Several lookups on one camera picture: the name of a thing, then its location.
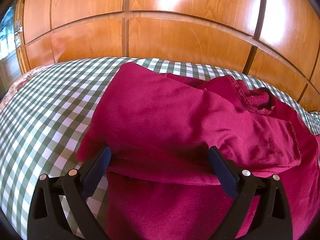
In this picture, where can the wooden wardrobe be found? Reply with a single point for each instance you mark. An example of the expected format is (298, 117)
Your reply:
(276, 41)

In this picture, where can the green checkered bed cover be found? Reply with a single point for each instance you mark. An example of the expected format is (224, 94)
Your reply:
(42, 125)

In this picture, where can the wooden door with handle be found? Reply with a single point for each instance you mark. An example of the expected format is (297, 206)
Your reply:
(19, 37)

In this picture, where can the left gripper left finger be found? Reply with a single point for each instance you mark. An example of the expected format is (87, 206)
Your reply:
(47, 220)

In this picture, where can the red long-sleeve shirt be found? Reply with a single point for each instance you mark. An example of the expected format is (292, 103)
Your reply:
(160, 127)

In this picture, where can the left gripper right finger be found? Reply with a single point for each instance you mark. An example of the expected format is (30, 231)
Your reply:
(260, 208)

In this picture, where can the floral bedspread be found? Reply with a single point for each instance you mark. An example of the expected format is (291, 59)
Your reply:
(19, 83)

